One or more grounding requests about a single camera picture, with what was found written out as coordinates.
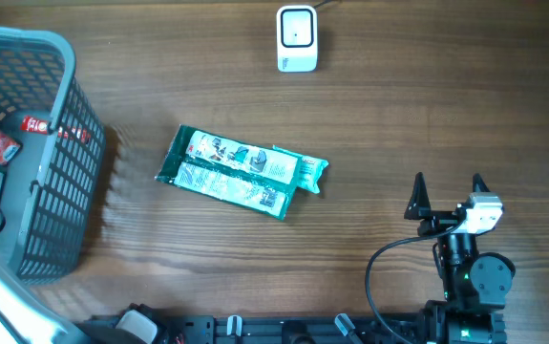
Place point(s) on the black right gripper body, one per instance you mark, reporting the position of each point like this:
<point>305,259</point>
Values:
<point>438,221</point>

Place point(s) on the green sponge pack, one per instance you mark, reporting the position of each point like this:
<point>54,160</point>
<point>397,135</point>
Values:
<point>231,171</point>

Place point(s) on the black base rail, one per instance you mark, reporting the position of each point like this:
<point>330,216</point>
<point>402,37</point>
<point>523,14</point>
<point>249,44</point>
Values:
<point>279,329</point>

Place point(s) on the red coffee stick sachet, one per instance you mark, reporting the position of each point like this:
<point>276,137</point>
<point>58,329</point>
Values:
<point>32,124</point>

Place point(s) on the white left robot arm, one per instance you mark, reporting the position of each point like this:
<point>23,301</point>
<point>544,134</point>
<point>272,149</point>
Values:
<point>24,319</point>

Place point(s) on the white barcode scanner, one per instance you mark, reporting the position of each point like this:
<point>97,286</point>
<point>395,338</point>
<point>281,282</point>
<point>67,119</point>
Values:
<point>297,39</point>

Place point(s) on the grey plastic basket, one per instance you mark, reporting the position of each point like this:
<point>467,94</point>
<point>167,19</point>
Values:
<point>50,183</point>

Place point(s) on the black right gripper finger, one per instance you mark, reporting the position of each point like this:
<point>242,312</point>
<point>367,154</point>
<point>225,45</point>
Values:
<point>479,186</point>
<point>419,206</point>

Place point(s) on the teal wet wipes pack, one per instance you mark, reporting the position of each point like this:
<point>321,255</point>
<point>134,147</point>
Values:
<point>311,170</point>

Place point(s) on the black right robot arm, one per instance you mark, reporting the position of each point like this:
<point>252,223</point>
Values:
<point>475,284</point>

